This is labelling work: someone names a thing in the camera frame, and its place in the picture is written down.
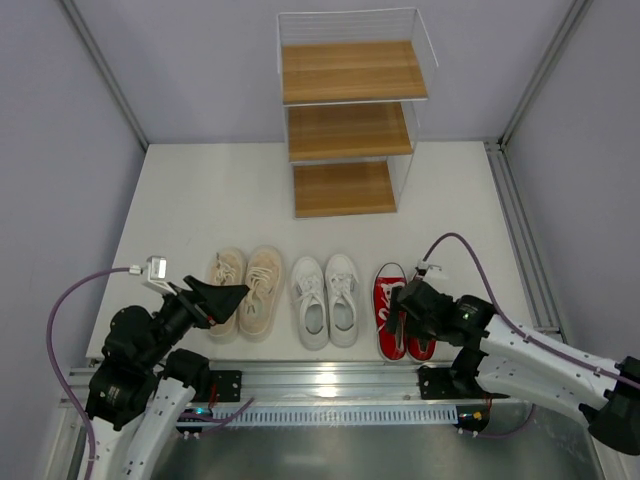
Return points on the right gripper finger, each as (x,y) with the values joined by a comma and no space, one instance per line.
(400,335)
(391,306)

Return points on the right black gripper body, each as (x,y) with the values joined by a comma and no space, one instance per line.
(407,307)

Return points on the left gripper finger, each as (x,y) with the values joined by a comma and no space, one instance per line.
(210,294)
(220,314)

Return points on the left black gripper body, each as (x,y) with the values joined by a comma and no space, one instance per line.
(197,305)

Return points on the red canvas sneaker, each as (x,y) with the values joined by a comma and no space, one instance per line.
(391,273)
(420,350)

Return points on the beige sneaker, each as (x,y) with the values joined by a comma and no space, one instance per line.
(228,268)
(265,279)

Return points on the white sneaker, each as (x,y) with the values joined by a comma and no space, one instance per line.
(308,299)
(342,284)

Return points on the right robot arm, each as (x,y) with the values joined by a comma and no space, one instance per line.
(497,357)

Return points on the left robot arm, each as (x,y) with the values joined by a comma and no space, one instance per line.
(145,383)

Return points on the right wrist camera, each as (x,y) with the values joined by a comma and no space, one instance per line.
(430,270)

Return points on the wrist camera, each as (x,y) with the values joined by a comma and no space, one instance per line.
(156,272)
(430,270)

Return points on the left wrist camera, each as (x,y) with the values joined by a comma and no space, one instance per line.
(156,272)

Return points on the aluminium mounting rail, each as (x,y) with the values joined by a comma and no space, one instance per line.
(326,383)

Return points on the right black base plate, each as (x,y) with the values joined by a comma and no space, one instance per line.
(445,383)

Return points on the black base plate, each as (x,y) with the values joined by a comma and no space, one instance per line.
(445,383)
(222,386)

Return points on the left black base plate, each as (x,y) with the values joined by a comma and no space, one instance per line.
(222,386)

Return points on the right aluminium frame rail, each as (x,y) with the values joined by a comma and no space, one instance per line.
(542,305)

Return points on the white slotted cable duct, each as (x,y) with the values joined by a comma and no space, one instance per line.
(344,415)

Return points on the white wire shoe shelf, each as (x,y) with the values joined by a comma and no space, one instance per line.
(354,88)

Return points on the left corner aluminium post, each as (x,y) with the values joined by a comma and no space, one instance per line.
(91,46)

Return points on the corner aluminium post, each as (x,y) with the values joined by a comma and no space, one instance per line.
(551,56)
(91,46)

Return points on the right corner aluminium post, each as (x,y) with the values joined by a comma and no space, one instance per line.
(551,56)

